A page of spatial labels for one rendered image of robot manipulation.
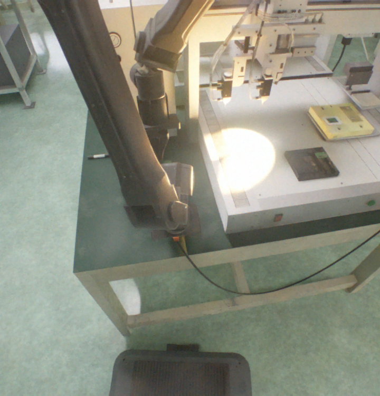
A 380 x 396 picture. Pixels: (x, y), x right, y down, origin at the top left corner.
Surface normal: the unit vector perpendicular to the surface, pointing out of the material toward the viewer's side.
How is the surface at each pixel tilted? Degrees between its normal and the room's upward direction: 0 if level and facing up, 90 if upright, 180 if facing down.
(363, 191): 0
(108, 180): 0
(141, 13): 90
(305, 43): 90
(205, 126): 0
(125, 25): 90
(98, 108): 76
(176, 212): 70
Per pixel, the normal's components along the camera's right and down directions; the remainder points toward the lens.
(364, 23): 0.17, 0.76
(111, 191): -0.01, -0.63
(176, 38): -0.04, 0.99
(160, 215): -0.33, 0.57
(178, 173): 0.91, -0.04
